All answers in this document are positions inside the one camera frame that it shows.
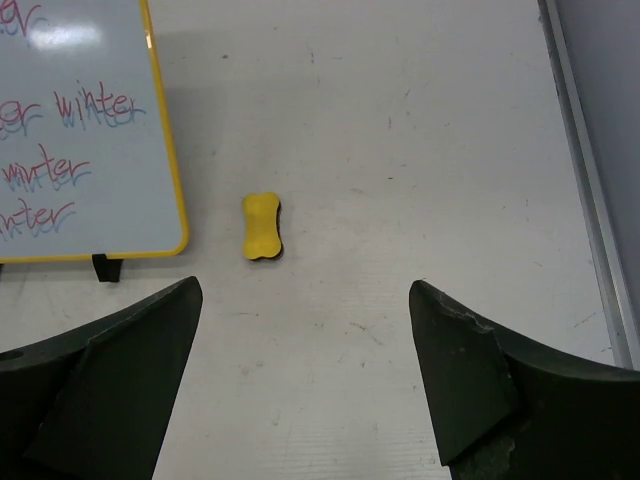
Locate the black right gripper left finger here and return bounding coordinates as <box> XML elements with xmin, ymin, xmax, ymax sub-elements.
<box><xmin>1</xmin><ymin>276</ymin><xmax>203</xmax><ymax>479</ymax></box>

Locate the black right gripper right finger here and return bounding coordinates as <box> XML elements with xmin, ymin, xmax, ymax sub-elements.
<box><xmin>409</xmin><ymin>280</ymin><xmax>639</xmax><ymax>479</ymax></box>

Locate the yellow-framed whiteboard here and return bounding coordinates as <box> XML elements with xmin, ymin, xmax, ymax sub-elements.
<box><xmin>1</xmin><ymin>1</ymin><xmax>189</xmax><ymax>263</ymax></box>

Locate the yellow bone-shaped eraser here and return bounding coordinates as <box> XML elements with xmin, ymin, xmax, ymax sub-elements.
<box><xmin>242</xmin><ymin>192</ymin><xmax>283</xmax><ymax>261</ymax></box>

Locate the metal whiteboard stand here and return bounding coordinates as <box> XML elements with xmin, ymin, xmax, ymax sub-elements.
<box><xmin>91</xmin><ymin>254</ymin><xmax>123</xmax><ymax>283</ymax></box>

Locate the aluminium table edge rail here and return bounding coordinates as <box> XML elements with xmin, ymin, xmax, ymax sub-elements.
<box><xmin>539</xmin><ymin>1</ymin><xmax>639</xmax><ymax>369</ymax></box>

